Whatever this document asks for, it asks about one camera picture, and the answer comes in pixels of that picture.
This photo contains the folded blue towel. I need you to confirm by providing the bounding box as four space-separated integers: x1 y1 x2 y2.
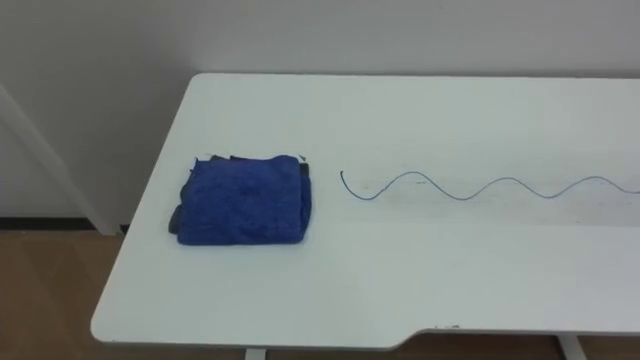
168 153 313 247

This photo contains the white desk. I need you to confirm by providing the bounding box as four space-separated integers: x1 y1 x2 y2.
89 72 640 360

